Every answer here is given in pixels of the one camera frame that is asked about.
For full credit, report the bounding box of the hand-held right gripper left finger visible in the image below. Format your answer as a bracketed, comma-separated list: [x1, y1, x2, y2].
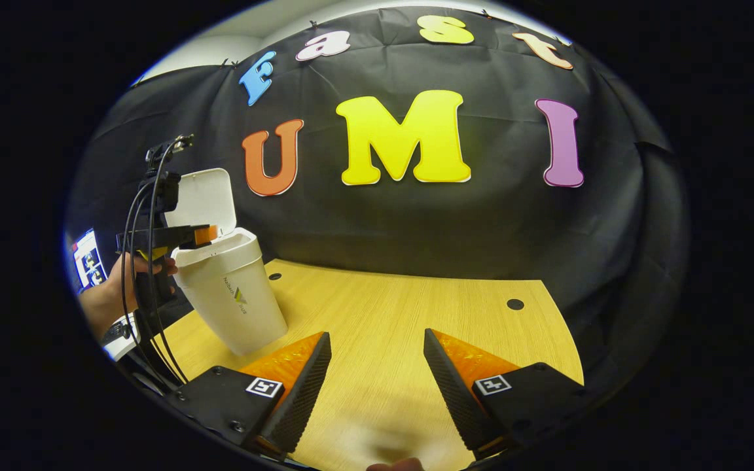
[169, 331, 333, 462]

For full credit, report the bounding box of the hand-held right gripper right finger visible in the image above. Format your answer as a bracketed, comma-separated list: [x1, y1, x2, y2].
[423, 328, 588, 462]

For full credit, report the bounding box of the white garbage bin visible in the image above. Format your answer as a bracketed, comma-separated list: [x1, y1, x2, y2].
[164, 167, 289, 357]

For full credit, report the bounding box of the wooden desktop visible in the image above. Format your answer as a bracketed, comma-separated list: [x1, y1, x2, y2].
[153, 258, 585, 471]

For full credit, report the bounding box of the computer monitor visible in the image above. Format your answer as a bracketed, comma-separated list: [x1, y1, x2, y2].
[72, 228, 107, 290]

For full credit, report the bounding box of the black wristwatch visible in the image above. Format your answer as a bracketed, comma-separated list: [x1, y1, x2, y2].
[102, 319, 137, 346]

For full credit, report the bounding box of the black backdrop cloth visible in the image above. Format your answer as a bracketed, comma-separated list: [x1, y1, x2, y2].
[66, 7, 691, 367]

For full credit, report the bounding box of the black cable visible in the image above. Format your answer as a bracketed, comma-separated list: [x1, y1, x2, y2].
[120, 180, 175, 393]
[145, 141, 189, 387]

